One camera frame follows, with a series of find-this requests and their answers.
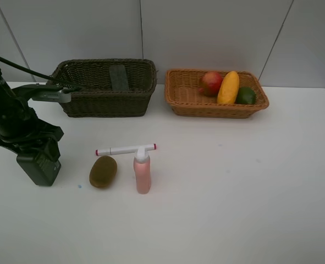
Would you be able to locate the dark brown wicker basket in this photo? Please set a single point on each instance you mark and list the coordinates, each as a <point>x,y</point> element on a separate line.
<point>97,98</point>

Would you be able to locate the brown kiwi fruit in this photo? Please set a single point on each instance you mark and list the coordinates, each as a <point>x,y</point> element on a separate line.
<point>103,172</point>

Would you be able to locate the pink spray bottle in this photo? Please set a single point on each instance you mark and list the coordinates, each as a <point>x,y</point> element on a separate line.
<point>142,170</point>

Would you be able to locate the dark felt whiteboard eraser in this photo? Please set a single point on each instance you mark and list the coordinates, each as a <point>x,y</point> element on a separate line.
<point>118,77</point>

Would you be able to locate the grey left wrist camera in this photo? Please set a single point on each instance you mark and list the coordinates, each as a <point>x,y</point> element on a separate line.
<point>51,93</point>

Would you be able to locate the orange wicker basket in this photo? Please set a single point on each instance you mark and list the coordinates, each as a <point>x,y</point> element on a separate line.
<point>184,99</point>

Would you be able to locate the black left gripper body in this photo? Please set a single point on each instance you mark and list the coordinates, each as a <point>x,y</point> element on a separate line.
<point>21,131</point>

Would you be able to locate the yellow mango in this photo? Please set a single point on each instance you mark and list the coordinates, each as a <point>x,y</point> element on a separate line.
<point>229,88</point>

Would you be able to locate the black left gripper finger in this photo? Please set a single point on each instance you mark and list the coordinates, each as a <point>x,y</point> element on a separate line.
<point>51,149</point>

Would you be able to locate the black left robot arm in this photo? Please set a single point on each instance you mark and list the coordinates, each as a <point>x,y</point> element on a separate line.
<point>21,131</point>

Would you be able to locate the dark green pump bottle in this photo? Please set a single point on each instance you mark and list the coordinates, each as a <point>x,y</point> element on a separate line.
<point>40,169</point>

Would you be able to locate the white pink-tipped marker pen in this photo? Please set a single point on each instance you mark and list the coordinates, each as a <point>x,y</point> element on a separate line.
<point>124,150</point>

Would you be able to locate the green lime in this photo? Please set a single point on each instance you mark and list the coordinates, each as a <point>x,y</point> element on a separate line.
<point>245,96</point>

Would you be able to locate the red pomegranate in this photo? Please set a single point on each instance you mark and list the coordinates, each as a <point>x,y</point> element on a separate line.
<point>210,83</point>

